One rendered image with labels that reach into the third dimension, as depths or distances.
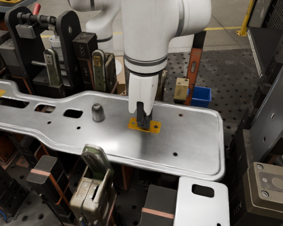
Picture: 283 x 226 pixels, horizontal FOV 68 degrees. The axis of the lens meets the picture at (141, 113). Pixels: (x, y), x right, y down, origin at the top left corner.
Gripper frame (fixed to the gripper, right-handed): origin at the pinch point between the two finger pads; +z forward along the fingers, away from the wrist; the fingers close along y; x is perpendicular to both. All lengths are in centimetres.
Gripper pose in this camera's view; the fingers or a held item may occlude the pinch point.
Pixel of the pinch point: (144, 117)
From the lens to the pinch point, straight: 53.0
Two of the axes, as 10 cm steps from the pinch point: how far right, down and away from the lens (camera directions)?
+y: -2.3, 6.9, -6.9
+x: 9.7, 1.6, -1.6
